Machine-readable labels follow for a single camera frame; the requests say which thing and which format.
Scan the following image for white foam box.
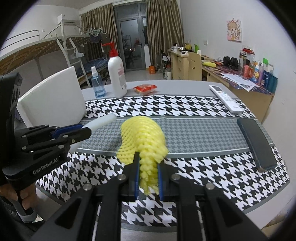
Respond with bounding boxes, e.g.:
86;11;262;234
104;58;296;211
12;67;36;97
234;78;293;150
15;67;86;137

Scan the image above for white foam tube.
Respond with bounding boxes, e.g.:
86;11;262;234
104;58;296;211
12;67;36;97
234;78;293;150
83;113;117;132

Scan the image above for yellow foam fruit net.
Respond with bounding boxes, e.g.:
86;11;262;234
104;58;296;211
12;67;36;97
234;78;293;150
116;116;169;195

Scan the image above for left hand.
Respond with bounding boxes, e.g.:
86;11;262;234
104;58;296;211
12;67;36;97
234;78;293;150
1;183;38;223

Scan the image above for blue spray bottle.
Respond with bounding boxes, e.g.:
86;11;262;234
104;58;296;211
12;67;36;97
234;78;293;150
91;66;106;99

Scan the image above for houndstooth table runner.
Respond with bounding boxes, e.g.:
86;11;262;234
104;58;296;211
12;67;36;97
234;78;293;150
37;95;293;227

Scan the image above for white lotion pump bottle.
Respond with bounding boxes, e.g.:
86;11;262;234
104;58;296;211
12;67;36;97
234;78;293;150
102;42;127;98

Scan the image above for metal bunk bed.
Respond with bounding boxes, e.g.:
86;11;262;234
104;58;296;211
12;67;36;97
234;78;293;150
1;24;105;87

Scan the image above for red snack packet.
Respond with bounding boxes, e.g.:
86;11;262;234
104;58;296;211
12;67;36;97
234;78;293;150
133;84;157;95

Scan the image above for black smartphone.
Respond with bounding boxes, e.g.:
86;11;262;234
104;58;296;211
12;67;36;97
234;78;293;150
237;118;277;172

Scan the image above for white remote control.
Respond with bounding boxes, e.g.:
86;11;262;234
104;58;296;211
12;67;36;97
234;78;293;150
209;85;243;114

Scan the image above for white air conditioner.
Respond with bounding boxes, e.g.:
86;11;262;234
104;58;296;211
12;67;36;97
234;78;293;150
57;14;79;25

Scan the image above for brown left curtain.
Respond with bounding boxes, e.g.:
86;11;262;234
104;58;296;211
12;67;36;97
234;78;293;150
80;4;118;61

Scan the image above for brown curtain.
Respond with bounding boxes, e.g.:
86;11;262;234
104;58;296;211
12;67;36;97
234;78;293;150
145;0;185;66
80;4;118;61

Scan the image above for wooden smiley chair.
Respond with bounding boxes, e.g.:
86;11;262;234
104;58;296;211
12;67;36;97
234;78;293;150
188;52;202;81

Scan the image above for wooden desk near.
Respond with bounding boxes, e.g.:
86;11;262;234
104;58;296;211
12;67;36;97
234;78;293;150
202;64;274;123

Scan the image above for wooden desk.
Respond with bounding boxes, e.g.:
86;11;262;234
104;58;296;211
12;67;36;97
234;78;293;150
202;64;274;123
168;50;189;80

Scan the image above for wooden desk far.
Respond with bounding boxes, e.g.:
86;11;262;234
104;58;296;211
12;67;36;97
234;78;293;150
168;50;189;80

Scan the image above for paper sheets on desk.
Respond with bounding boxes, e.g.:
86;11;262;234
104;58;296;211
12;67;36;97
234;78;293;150
221;73;258;92

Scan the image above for glass balcony door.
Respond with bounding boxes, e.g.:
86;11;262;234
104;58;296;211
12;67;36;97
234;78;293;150
114;1;146;71

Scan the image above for black headphones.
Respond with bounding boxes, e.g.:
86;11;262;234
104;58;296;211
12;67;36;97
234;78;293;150
223;56;238;71

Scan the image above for green object on desk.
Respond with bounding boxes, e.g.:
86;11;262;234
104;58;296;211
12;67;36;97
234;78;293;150
194;44;199;53

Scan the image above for blue bottle on desk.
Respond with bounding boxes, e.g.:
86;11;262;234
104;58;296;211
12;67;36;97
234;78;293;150
262;72;278;94

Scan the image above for brown right curtain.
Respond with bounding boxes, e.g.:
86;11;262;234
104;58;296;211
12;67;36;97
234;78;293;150
145;0;185;66

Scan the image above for anime girl poster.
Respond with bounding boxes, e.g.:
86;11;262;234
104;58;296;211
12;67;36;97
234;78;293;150
227;19;242;42

